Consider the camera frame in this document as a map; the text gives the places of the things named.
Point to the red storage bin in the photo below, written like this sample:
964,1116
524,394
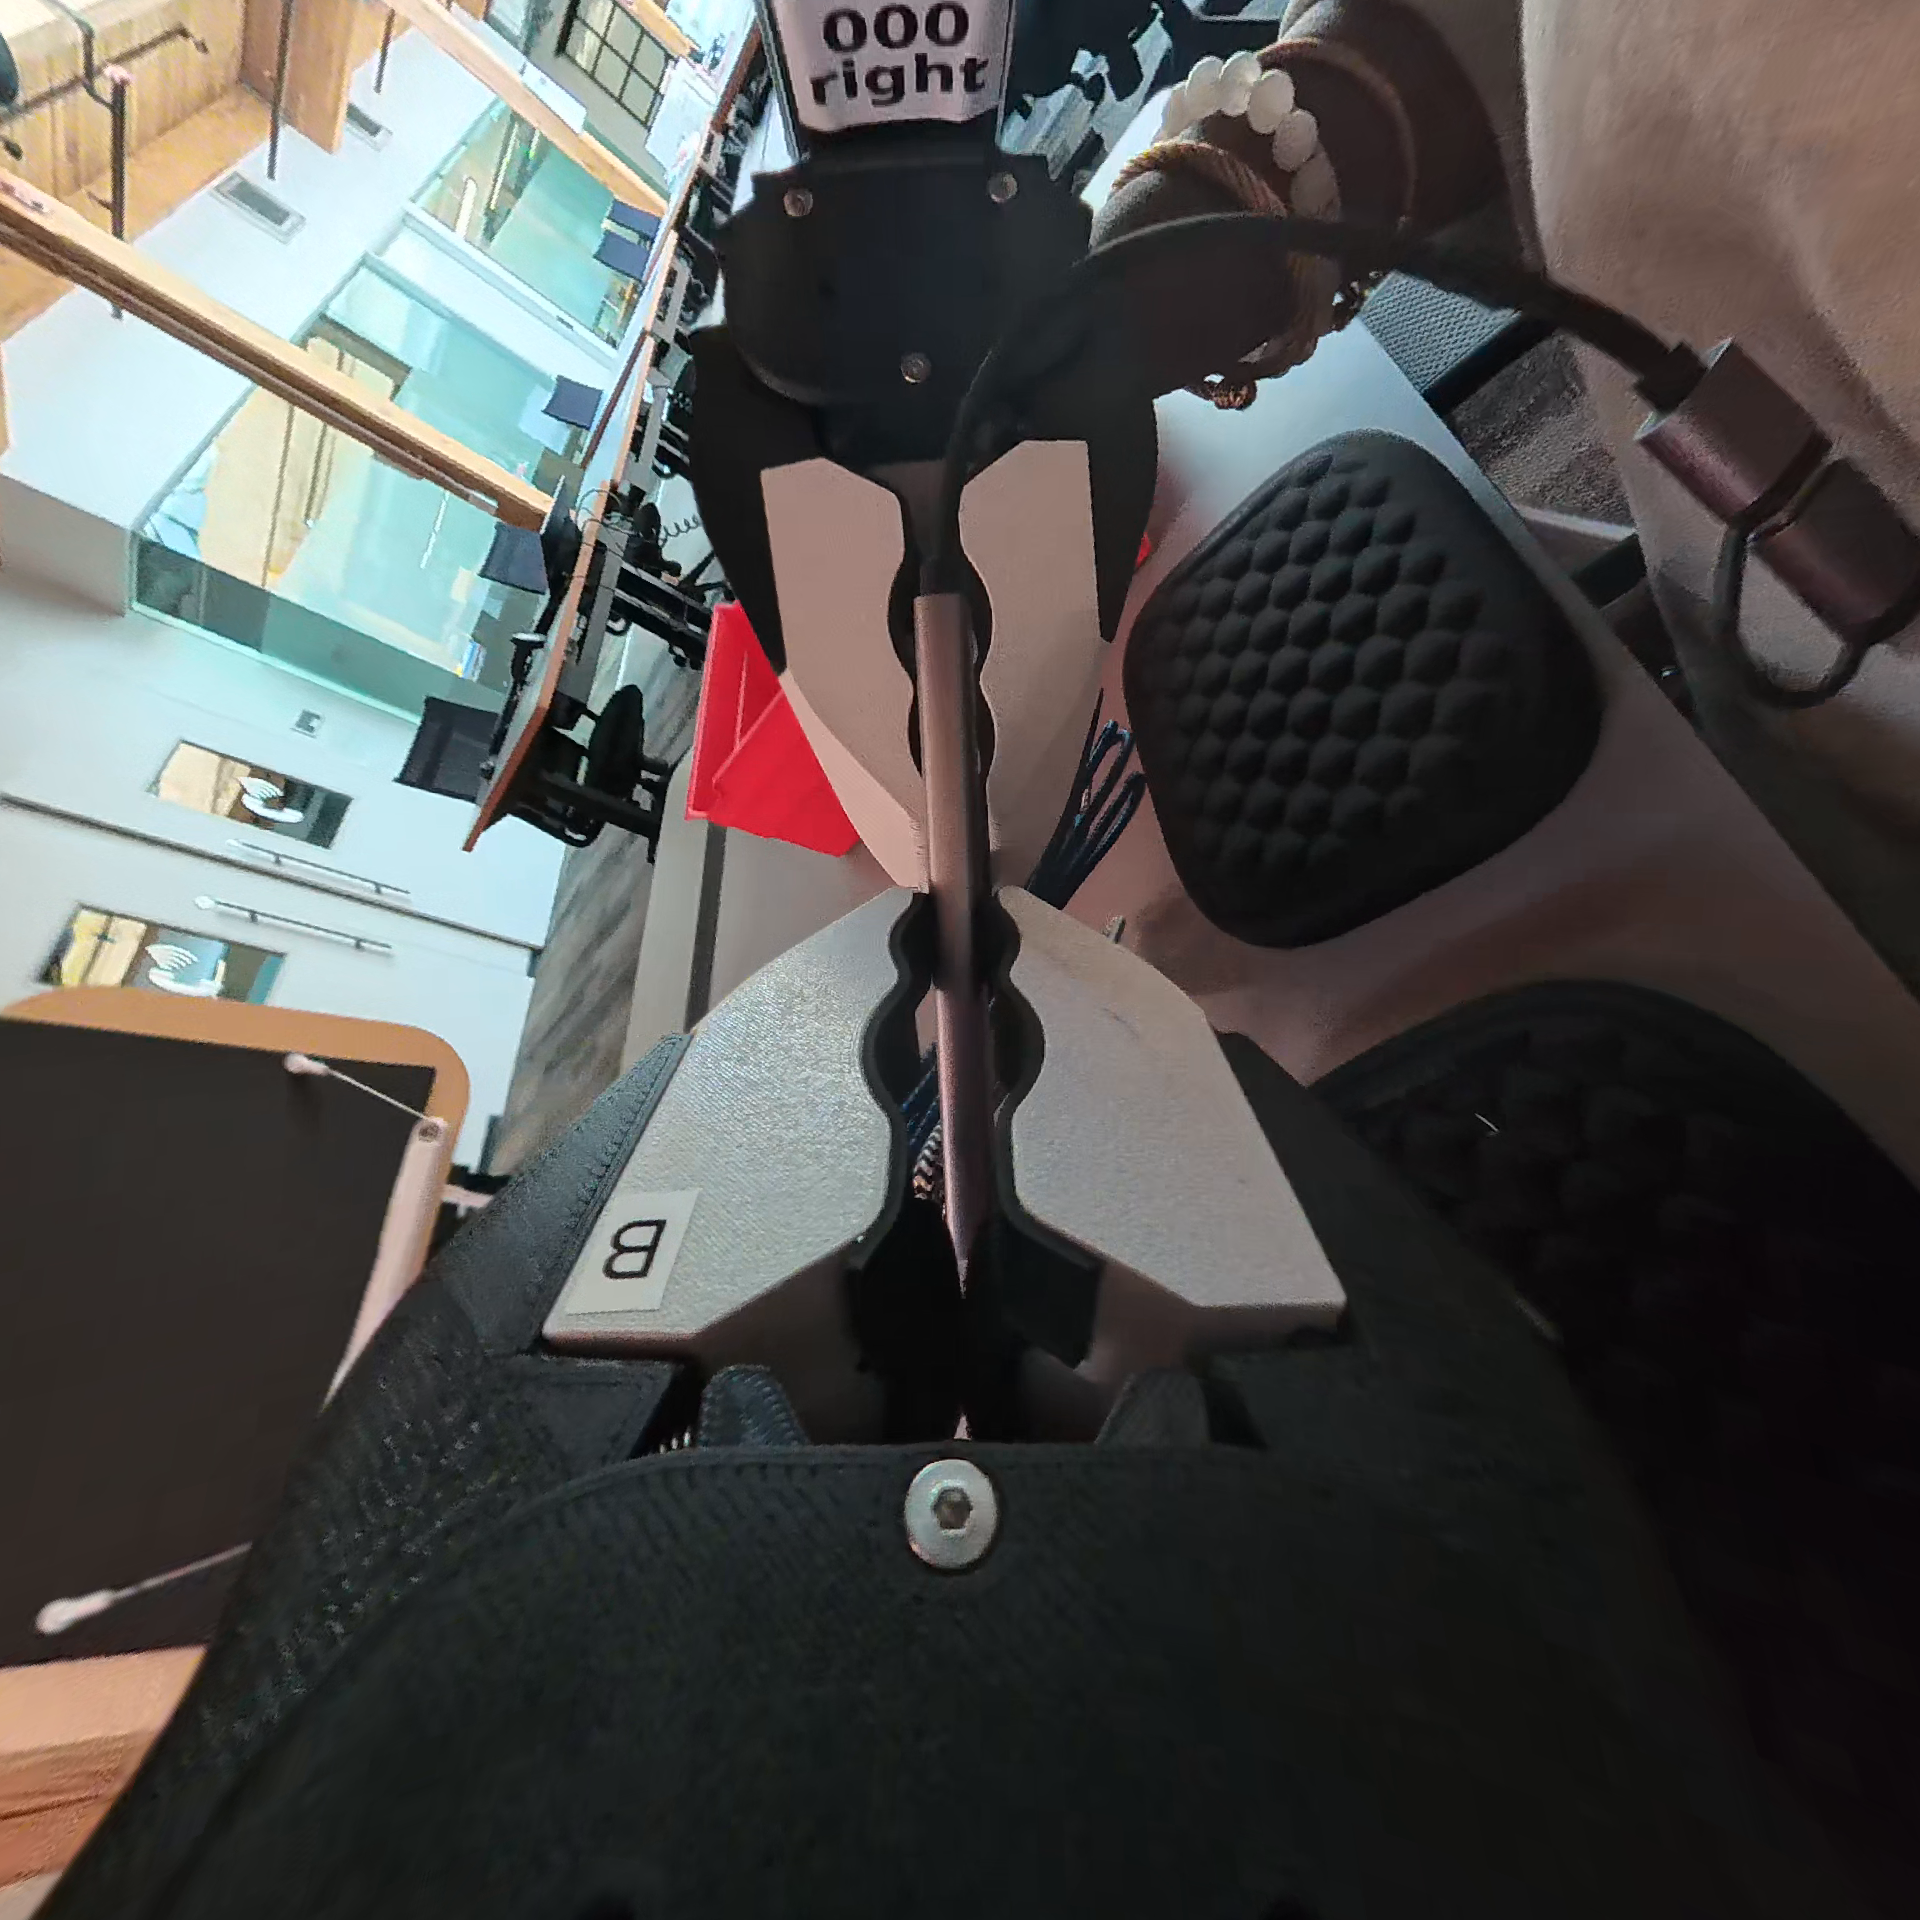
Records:
752,766

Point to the person's right hand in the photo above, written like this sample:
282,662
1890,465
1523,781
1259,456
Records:
1201,316

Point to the white desk lamp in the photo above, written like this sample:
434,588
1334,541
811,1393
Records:
402,1246

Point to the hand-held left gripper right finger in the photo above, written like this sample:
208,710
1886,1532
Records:
1171,1172

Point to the black honeycomb wrist pad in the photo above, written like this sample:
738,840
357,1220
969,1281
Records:
1351,673
1648,1276

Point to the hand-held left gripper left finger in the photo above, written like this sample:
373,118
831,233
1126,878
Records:
735,1156

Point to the framed wall sign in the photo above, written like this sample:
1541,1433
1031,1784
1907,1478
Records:
166,960
256,794

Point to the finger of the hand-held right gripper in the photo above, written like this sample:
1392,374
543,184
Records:
841,631
1051,599

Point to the person's right forearm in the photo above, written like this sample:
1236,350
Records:
1648,118

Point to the row of wooden office desks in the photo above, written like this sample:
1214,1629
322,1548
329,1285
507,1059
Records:
600,599

